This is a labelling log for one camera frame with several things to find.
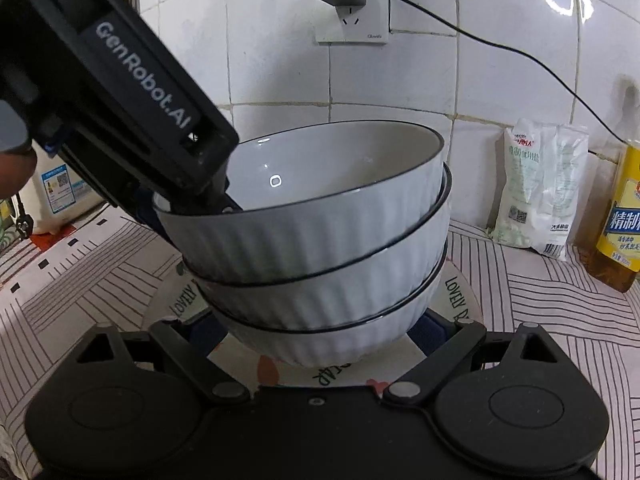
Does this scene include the white ribbed bowl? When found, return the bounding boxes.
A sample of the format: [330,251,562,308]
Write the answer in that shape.
[182,162,454,329]
[152,121,446,281]
[210,245,449,369]

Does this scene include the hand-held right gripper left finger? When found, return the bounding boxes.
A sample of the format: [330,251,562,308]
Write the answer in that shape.
[75,312,251,403]

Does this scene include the yellow label oil bottle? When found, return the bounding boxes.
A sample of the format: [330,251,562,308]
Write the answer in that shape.
[585,76,640,294]

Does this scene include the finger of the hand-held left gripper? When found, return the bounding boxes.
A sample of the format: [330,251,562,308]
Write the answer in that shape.
[171,176,245,215]
[132,190,174,247]

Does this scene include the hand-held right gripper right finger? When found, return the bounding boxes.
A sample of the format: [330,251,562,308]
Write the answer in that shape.
[382,310,566,403]

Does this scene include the white wall socket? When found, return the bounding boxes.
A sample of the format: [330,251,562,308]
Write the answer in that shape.
[314,0,390,46]

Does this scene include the white plate pink hearts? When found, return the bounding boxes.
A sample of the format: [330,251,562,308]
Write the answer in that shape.
[142,257,484,389]

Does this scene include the white appliance blue label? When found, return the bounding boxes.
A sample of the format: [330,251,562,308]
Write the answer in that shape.
[29,144,107,235]

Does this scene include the person's left hand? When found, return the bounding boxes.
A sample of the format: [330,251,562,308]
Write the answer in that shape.
[0,100,37,199]

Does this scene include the black cable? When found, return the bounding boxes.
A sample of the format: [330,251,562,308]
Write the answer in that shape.
[359,0,627,147]

